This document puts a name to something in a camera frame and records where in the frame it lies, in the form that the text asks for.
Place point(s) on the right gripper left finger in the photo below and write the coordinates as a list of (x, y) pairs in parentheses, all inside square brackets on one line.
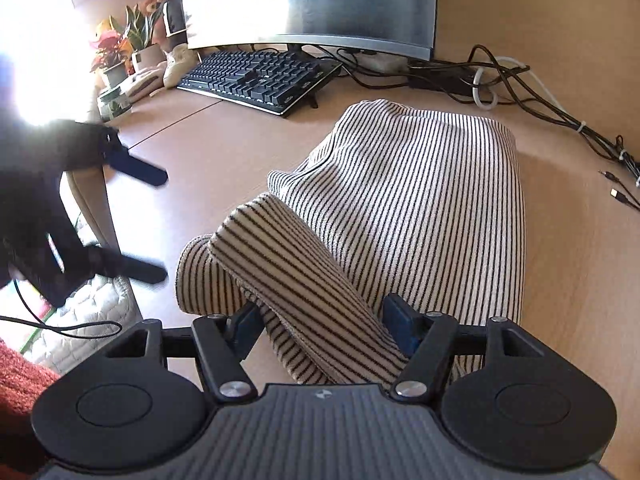
[(222, 343)]

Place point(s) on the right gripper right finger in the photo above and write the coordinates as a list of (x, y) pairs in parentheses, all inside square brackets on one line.
[(427, 341)]

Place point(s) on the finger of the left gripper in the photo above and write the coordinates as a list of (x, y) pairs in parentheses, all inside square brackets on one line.
[(132, 269), (118, 158)]

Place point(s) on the beige striped knit garment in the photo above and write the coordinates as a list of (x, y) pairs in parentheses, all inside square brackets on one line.
[(423, 204)]

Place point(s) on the potted plants on sill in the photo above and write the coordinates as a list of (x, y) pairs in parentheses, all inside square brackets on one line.
[(141, 55)]

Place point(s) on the black mechanical keyboard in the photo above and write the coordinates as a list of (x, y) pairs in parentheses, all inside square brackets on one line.
[(273, 82)]

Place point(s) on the black curved monitor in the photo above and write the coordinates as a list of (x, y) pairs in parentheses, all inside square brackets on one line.
[(401, 27)]

